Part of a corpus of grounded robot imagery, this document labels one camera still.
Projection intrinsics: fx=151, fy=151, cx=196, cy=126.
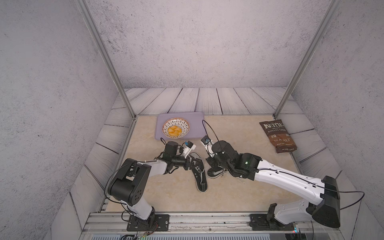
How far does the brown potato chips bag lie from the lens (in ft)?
3.31

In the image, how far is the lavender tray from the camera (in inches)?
42.9

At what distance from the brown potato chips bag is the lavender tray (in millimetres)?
472
